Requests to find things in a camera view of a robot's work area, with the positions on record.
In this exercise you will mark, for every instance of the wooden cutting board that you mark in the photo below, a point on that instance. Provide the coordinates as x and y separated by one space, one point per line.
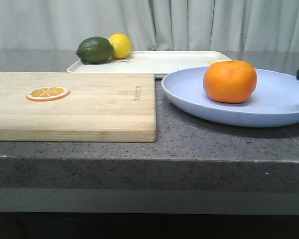
101 107

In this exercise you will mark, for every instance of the yellow lemon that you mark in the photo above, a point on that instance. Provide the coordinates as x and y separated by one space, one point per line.
121 44

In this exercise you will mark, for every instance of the cream white tray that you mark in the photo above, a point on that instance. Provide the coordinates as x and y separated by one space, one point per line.
158 63

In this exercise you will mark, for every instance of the light blue plate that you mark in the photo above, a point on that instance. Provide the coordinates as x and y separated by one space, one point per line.
274 103

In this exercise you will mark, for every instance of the orange slice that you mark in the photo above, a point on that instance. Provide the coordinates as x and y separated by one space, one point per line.
47 94

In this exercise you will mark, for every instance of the grey curtain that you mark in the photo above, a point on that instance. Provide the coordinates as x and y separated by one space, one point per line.
220 25

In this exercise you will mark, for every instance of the yellow-green utensil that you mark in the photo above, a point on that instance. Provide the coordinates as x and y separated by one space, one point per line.
210 62

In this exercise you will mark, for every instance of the green lime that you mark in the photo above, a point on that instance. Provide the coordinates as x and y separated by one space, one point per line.
95 50

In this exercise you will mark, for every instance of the whole orange fruit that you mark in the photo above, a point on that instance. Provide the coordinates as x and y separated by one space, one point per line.
231 81

